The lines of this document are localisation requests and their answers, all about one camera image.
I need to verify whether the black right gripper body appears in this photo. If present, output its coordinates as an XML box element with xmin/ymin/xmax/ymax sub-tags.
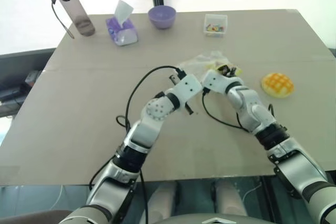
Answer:
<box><xmin>217</xmin><ymin>64</ymin><xmax>238</xmax><ymax>78</ymax></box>

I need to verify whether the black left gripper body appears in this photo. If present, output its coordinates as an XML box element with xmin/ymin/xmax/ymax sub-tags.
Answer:
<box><xmin>169</xmin><ymin>74</ymin><xmax>194</xmax><ymax>116</ymax></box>

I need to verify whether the clear plastic bag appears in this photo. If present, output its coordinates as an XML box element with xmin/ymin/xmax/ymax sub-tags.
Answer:
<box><xmin>177</xmin><ymin>50</ymin><xmax>244</xmax><ymax>78</ymax></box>

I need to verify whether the orange checkered bun snack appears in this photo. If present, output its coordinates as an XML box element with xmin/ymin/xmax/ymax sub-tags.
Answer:
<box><xmin>260</xmin><ymin>72</ymin><xmax>295</xmax><ymax>100</ymax></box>

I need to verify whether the clear box of colourful bits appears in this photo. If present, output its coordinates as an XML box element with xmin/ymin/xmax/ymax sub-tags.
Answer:
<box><xmin>204</xmin><ymin>13</ymin><xmax>228</xmax><ymax>38</ymax></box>

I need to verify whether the purple bowl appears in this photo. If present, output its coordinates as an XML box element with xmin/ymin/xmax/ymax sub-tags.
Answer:
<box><xmin>147</xmin><ymin>5</ymin><xmax>177</xmax><ymax>30</ymax></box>

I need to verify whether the purple tissue pack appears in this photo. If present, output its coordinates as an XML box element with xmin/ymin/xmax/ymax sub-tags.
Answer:
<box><xmin>105</xmin><ymin>0</ymin><xmax>139</xmax><ymax>47</ymax></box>

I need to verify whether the smoky water bottle black cap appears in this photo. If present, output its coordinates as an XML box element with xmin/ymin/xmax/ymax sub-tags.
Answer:
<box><xmin>50</xmin><ymin>0</ymin><xmax>97</xmax><ymax>40</ymax></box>

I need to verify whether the pale rounded robot leg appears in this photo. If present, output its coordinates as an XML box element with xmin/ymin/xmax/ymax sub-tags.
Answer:
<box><xmin>213</xmin><ymin>179</ymin><xmax>249</xmax><ymax>224</ymax></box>
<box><xmin>146</xmin><ymin>182</ymin><xmax>182</xmax><ymax>224</ymax></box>

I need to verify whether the black table leg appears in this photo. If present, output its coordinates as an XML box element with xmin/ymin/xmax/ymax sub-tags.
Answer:
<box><xmin>259</xmin><ymin>175</ymin><xmax>279</xmax><ymax>224</ymax></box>

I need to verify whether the grey robot chest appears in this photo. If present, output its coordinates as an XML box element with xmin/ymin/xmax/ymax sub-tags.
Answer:
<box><xmin>146</xmin><ymin>215</ymin><xmax>266</xmax><ymax>224</ymax></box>

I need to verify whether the dark cluttered side shelf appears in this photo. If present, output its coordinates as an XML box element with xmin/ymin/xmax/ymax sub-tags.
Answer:
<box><xmin>0</xmin><ymin>47</ymin><xmax>57</xmax><ymax>118</ymax></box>

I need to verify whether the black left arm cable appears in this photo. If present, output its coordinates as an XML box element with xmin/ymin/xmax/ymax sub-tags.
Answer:
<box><xmin>115</xmin><ymin>65</ymin><xmax>187</xmax><ymax>133</ymax></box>

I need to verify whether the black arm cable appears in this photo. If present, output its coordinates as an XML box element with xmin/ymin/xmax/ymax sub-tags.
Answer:
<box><xmin>201</xmin><ymin>89</ymin><xmax>254</xmax><ymax>133</ymax></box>
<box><xmin>115</xmin><ymin>65</ymin><xmax>187</xmax><ymax>133</ymax></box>

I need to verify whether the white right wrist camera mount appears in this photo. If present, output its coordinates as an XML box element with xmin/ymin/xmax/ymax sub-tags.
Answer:
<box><xmin>201</xmin><ymin>69</ymin><xmax>239</xmax><ymax>95</ymax></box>

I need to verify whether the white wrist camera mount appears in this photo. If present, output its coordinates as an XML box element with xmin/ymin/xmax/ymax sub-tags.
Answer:
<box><xmin>201</xmin><ymin>69</ymin><xmax>239</xmax><ymax>95</ymax></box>
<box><xmin>165</xmin><ymin>73</ymin><xmax>202</xmax><ymax>110</ymax></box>

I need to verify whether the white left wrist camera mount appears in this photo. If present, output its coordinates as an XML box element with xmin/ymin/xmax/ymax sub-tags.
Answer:
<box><xmin>165</xmin><ymin>73</ymin><xmax>202</xmax><ymax>110</ymax></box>

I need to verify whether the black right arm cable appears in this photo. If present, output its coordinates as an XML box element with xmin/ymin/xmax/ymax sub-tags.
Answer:
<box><xmin>201</xmin><ymin>89</ymin><xmax>254</xmax><ymax>133</ymax></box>

